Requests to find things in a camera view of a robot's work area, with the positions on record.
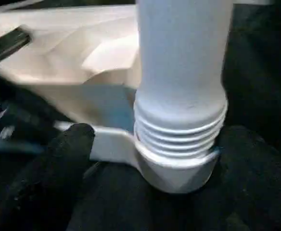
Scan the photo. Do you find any white plastic table leg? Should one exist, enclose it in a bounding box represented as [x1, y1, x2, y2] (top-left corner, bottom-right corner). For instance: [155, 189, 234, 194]
[133, 0, 235, 159]

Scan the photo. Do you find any white compartment tray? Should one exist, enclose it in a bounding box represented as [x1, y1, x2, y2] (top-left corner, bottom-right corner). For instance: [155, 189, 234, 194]
[0, 4, 220, 194]

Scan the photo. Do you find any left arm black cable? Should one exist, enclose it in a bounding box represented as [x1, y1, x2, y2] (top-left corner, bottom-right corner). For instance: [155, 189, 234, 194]
[0, 26, 33, 70]

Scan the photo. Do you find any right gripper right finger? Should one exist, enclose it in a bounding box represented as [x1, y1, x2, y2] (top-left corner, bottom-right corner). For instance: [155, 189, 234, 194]
[213, 125, 281, 231]

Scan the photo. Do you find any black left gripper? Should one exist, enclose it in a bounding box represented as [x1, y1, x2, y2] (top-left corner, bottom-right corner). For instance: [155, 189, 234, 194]
[0, 72, 83, 154]

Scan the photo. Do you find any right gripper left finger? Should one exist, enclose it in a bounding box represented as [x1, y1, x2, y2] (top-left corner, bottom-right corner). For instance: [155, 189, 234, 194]
[0, 123, 96, 231]

